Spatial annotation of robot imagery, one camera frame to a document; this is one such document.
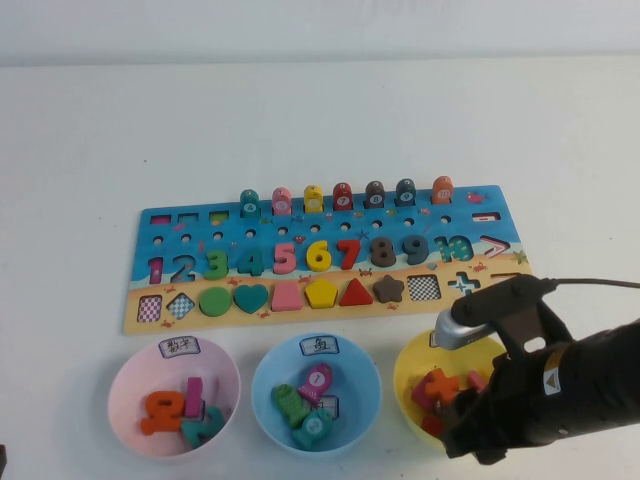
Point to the teal number four piece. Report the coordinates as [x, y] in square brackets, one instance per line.
[255, 265]

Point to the red triangle piece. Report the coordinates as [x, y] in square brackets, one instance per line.
[356, 296]

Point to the pink plastic bowl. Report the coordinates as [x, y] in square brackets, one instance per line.
[135, 370]

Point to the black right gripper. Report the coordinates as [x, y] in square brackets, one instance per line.
[515, 405]

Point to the orange fish peg ten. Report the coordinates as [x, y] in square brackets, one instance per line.
[442, 186]

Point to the white handwritten paper label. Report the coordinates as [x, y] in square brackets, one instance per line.
[179, 347]
[320, 345]

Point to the blue plastic bowl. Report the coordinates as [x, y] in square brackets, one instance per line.
[360, 380]

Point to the pink flat shape piece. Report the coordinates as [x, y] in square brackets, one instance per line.
[420, 395]

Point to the brown number eight piece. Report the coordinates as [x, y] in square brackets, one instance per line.
[382, 250]

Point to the pink trapezoid piece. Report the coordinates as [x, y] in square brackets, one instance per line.
[286, 299]

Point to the teal fish piece two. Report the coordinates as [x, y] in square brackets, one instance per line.
[312, 427]

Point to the dark object at edge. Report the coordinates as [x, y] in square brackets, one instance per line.
[3, 456]

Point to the yellow pentagon piece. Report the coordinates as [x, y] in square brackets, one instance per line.
[321, 296]

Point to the yellow fish peg six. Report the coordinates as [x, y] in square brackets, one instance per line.
[313, 195]

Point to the green number three piece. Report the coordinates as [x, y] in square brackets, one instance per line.
[218, 265]

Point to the yellow number six piece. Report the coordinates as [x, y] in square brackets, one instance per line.
[312, 257]

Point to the red number seven piece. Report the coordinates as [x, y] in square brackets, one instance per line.
[351, 252]

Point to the colourful wooden puzzle board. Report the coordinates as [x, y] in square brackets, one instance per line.
[350, 227]

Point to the green striped fish piece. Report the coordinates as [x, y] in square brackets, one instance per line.
[289, 405]

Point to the brown star piece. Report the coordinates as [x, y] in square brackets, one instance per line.
[388, 290]

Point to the pink fish peg five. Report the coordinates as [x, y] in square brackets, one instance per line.
[281, 198]

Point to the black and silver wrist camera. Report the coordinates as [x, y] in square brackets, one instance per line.
[500, 300]

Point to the pink fish piece one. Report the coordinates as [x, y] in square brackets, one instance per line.
[316, 381]

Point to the pink number one piece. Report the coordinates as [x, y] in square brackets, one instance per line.
[193, 395]

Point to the red rectangle piece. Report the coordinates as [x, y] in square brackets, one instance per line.
[432, 426]

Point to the red fish peg seven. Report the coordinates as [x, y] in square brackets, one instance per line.
[342, 192]

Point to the small white printed sticker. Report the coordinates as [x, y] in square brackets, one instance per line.
[332, 404]

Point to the pink number five piece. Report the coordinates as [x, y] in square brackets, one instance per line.
[286, 261]

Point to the teal heart piece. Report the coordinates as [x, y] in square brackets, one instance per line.
[250, 299]

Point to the teal fish peg four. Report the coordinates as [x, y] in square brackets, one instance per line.
[250, 200]

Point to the yellow plastic bowl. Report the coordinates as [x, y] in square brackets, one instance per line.
[407, 365]

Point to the teal number two piece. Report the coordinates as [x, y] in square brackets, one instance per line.
[212, 422]

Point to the orange plus sign piece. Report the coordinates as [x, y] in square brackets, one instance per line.
[442, 385]

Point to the pink greater-than sign piece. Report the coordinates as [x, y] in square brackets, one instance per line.
[476, 381]

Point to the brown fish peg eight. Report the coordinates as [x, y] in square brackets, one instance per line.
[375, 191]

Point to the dark grey fish peg nine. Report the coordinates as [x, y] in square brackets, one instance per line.
[406, 189]

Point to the green circle piece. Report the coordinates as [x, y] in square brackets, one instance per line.
[215, 302]

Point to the dark grey number nine piece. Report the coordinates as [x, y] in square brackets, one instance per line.
[422, 250]

